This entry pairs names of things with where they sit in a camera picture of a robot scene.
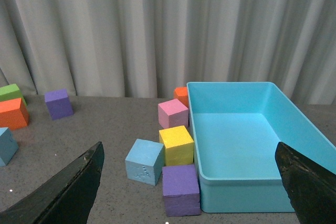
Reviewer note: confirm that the light blue foam cube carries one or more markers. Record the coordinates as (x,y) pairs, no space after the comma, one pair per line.
(144,161)

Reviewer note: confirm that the green foam cube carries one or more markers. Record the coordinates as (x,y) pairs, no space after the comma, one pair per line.
(10,92)

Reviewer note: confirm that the yellow foam cube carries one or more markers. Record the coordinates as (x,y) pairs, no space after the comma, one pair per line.
(178,146)

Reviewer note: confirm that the light blue plastic bin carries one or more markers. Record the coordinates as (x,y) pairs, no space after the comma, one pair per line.
(236,127)

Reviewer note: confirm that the purple foam cube near bin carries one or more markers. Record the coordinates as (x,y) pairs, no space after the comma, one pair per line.
(181,193)

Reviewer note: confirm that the orange foam cube behind bin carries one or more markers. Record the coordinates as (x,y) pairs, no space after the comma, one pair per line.
(181,93)

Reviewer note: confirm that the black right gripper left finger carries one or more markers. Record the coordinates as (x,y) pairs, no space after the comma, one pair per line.
(65,198)

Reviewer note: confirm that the pink foam cube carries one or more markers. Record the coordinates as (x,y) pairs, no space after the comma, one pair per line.
(173,113)

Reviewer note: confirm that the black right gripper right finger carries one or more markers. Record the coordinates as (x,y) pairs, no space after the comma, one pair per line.
(309,186)

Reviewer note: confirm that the purple foam cube far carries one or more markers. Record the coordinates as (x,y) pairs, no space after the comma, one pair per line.
(58,104)

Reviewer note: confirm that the grey pleated curtain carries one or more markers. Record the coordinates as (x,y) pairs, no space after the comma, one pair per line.
(147,48)

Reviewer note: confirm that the orange foam cube centre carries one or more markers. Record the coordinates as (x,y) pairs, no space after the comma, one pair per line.
(14,114)

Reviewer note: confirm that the light blue foam cube base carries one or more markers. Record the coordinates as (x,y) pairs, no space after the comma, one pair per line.
(8,146)

